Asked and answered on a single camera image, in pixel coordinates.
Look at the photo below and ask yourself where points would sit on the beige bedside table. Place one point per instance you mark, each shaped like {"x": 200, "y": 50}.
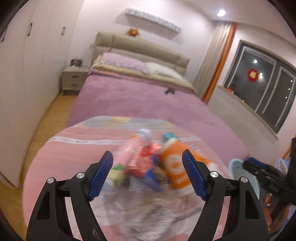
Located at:
{"x": 73, "y": 78}

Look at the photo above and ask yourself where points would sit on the small picture frame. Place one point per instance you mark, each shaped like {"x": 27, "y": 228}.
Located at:
{"x": 76, "y": 62}

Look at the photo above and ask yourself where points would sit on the ceiling spot light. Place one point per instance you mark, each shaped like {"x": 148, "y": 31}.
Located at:
{"x": 221, "y": 13}

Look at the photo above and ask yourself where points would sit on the purple covered bed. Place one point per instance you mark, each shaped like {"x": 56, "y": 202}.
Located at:
{"x": 105, "y": 94}

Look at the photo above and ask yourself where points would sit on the pink bottle white cap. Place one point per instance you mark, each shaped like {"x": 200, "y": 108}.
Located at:
{"x": 130, "y": 149}

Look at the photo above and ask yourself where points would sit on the white pillow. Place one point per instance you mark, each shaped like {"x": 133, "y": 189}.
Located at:
{"x": 157, "y": 69}

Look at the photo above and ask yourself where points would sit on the red blue snack box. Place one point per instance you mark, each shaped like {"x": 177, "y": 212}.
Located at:
{"x": 142, "y": 165}

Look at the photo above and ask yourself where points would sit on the white wardrobe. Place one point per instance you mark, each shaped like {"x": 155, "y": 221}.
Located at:
{"x": 34, "y": 52}

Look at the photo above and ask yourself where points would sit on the blue plastic stool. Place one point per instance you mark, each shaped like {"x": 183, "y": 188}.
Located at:
{"x": 282, "y": 165}

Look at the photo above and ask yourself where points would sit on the dark framed window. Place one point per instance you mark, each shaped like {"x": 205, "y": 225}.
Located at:
{"x": 272, "y": 95}

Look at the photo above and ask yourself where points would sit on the beige orange curtain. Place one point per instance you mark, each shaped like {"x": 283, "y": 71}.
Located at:
{"x": 217, "y": 49}

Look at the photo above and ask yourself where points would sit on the white wall shelf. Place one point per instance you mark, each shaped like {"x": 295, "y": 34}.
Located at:
{"x": 154, "y": 19}

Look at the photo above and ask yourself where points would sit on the red round window sticker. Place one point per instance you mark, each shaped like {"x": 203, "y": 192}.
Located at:
{"x": 252, "y": 75}

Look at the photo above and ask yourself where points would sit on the orange bottle teal cap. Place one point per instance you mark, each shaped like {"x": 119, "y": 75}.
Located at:
{"x": 170, "y": 155}

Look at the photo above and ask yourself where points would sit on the purple pillow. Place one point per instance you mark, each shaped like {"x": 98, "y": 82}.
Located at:
{"x": 124, "y": 61}

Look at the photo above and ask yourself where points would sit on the pink elephant blanket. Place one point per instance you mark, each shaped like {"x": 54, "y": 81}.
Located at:
{"x": 133, "y": 211}

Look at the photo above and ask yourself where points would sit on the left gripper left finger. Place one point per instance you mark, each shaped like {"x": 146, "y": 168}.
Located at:
{"x": 61, "y": 205}

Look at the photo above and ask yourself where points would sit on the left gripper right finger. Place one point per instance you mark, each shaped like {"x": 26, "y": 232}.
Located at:
{"x": 231, "y": 211}

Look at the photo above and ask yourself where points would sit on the light blue laundry basket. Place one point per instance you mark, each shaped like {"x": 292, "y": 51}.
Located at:
{"x": 236, "y": 170}

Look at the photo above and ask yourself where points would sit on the dark object on bed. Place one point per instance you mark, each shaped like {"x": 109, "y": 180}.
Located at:
{"x": 170, "y": 91}

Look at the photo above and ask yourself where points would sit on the red orange plush ornament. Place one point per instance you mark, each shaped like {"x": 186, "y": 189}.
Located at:
{"x": 133, "y": 32}

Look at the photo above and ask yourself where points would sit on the green yellow snack packet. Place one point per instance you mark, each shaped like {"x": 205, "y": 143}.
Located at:
{"x": 115, "y": 176}

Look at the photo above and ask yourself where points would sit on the beige padded headboard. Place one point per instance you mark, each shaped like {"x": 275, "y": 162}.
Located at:
{"x": 139, "y": 49}

